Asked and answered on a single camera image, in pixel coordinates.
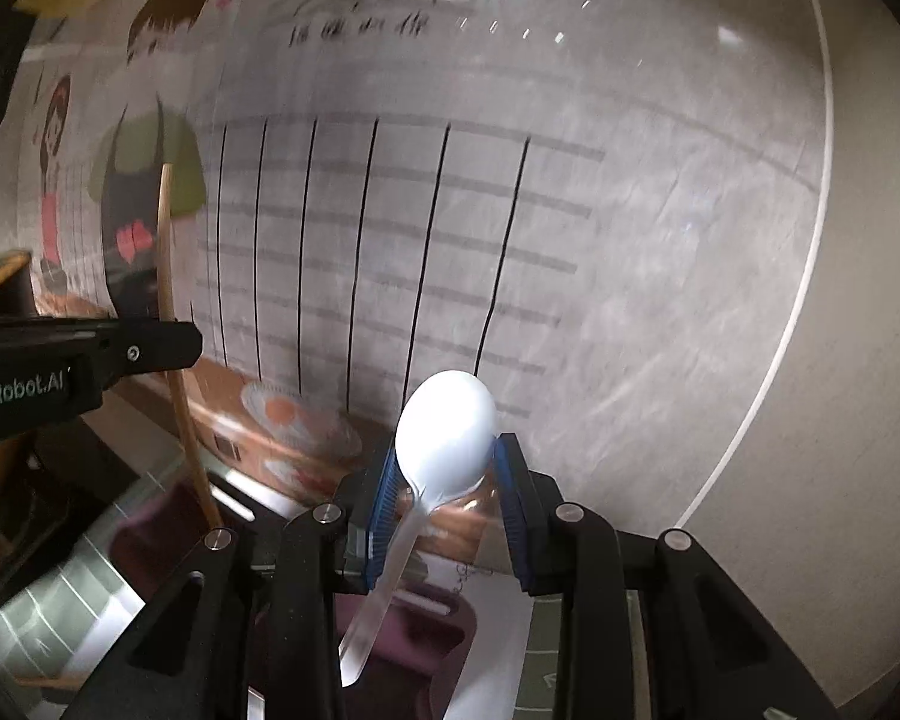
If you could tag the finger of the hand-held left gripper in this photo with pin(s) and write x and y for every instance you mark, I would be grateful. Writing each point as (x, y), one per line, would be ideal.
(150, 349)

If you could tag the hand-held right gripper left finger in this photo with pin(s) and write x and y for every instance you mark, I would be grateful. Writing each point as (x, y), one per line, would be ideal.
(384, 517)

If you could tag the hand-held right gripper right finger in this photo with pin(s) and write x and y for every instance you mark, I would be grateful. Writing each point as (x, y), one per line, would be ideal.
(511, 517)

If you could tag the wooden chopstick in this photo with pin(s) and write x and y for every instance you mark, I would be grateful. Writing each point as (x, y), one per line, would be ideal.
(4, 275)
(166, 255)

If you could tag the white plastic spoon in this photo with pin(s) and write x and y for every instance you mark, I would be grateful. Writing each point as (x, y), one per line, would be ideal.
(446, 427)

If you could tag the purple container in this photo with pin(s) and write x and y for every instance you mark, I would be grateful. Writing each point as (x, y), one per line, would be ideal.
(435, 637)

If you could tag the green and white tablecloth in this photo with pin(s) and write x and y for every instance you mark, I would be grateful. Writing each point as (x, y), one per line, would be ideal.
(52, 615)

